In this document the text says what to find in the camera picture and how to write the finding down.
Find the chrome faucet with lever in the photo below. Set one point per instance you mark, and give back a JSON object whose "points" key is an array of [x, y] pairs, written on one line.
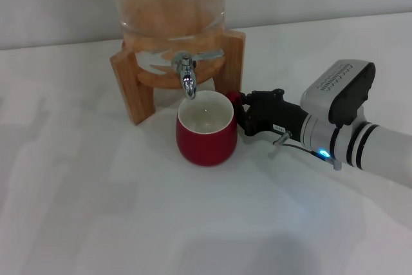
{"points": [[189, 81]]}

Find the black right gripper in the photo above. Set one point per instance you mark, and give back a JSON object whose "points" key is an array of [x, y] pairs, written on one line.
{"points": [[277, 114]]}

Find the red ceramic cup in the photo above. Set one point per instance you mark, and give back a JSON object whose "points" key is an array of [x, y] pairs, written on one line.
{"points": [[206, 143]]}

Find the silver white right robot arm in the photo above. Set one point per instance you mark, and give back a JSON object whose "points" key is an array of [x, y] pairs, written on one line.
{"points": [[380, 152]]}

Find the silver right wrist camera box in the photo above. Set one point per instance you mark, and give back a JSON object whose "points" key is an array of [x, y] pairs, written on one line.
{"points": [[338, 91]]}

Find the clear glass dispenser jar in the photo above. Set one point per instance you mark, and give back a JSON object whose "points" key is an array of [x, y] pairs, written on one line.
{"points": [[167, 1]]}

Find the wooden dispenser stand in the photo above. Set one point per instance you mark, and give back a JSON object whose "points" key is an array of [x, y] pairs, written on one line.
{"points": [[136, 94]]}

